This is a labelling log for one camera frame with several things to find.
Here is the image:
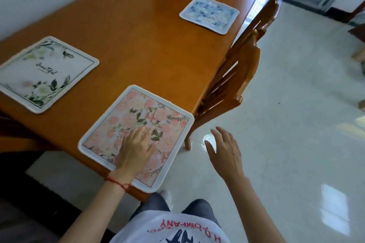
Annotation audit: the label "person's left hand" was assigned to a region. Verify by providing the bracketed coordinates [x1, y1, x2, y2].
[109, 126, 157, 185]

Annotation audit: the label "person's right hand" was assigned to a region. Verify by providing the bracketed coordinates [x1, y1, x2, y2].
[204, 126, 246, 182]

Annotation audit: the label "pink floral placemat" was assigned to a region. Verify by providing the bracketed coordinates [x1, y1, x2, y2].
[78, 85, 195, 194]

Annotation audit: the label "person's left forearm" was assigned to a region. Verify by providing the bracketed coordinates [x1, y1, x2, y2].
[58, 176, 133, 243]

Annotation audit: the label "person's right forearm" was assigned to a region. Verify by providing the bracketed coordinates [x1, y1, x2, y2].
[221, 175, 287, 243]

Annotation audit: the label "blue jeans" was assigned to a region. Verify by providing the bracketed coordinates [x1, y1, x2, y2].
[130, 192, 222, 227]

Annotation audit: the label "white printed t-shirt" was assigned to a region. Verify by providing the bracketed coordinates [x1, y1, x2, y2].
[109, 211, 231, 243]

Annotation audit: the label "wooden slat-back chair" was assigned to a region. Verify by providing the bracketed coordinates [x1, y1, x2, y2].
[184, 0, 282, 151]

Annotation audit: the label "white placemat with green leaves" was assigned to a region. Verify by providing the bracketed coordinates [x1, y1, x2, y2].
[0, 36, 100, 114]

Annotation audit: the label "blue floral placemat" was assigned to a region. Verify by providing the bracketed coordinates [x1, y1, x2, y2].
[179, 0, 240, 35]

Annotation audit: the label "wooden furniture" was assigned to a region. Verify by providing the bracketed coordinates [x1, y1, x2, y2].
[343, 0, 365, 77]

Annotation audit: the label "red string bracelet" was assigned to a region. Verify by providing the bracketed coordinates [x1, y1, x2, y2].
[104, 176, 132, 193]

